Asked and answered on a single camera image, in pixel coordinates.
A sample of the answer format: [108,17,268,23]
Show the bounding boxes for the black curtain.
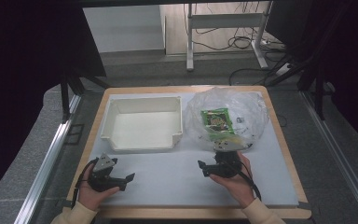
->
[265,0,358,155]
[0,0,107,208]

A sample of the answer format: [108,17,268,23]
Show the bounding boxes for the person's right hand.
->
[209,150,256,209]

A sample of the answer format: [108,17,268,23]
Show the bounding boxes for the person's left hand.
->
[77,179,121,212]

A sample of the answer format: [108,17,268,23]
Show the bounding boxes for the right hand-held gripper cable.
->
[229,160,263,202]

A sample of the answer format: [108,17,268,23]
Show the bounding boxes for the black metal stand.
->
[59,66,110,124]
[265,46,337,121]

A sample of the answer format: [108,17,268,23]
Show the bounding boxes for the left hand-held gripper cable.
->
[70,158,100,210]

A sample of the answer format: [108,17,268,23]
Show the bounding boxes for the clear plastic bag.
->
[184,86,270,153]

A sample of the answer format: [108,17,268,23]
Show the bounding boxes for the pale yellow-green packet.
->
[209,132,247,149]

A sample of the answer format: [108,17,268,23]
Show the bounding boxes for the white metal desk frame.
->
[186,1,274,72]

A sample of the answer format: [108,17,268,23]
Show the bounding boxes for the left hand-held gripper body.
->
[88,152,128,193]

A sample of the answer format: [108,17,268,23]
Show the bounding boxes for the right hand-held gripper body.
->
[202,139,244,179]

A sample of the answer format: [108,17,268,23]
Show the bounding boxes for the hand-held gripper cable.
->
[70,158,100,210]
[229,160,263,202]

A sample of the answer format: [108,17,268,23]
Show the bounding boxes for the white power strip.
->
[274,62,294,77]

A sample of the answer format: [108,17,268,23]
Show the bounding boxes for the green snack packet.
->
[200,107,236,135]

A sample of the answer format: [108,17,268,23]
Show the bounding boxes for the aluminium rail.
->
[13,93,82,224]
[300,91,358,224]

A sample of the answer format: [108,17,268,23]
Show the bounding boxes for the black floor cables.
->
[183,2,293,87]

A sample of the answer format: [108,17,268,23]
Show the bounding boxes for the white table mat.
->
[88,91,300,208]

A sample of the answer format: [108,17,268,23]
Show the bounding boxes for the wooden table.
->
[65,85,312,220]

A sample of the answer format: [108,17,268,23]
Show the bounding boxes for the white plastic tray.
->
[100,95,184,153]

